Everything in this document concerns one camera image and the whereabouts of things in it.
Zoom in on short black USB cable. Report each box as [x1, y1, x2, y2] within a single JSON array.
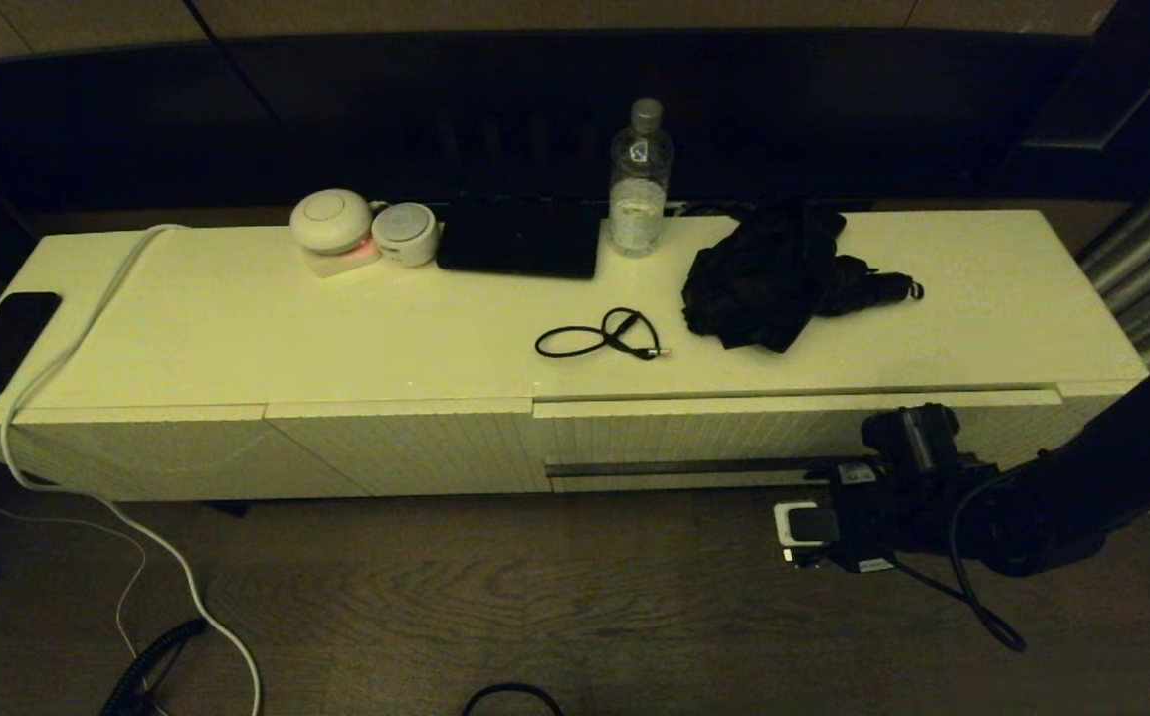
[[535, 307, 672, 361]]

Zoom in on large white dome device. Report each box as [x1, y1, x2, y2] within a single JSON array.
[[289, 189, 374, 254]]

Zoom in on thin white charging cable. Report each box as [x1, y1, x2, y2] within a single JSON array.
[[0, 396, 150, 662]]

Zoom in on small white round speaker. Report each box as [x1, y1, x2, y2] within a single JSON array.
[[372, 203, 439, 268]]

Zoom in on black umbrella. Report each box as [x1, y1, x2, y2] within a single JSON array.
[[681, 202, 924, 353]]

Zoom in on white low cabinet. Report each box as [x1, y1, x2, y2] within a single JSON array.
[[0, 209, 1150, 501]]

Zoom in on white base with pink light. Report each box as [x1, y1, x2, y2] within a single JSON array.
[[304, 237, 383, 278]]

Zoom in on black smartphone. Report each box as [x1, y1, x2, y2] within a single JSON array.
[[0, 291, 63, 400]]

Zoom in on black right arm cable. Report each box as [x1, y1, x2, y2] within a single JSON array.
[[891, 467, 1027, 654]]

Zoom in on clear bottle with grey cap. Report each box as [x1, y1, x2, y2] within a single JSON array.
[[608, 98, 675, 259]]

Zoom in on white drawer with black handle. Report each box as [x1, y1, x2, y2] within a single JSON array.
[[533, 388, 1061, 493]]

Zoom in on black floor cable loop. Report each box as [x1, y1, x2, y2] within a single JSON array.
[[462, 683, 564, 716]]

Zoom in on black flat rectangular device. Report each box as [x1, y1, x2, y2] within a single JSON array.
[[436, 195, 602, 280]]

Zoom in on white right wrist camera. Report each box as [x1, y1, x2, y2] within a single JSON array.
[[772, 500, 840, 548]]

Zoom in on black coiled cable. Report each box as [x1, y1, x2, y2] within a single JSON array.
[[100, 619, 210, 716]]

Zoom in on thick white power cable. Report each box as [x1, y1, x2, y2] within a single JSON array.
[[0, 224, 264, 716]]

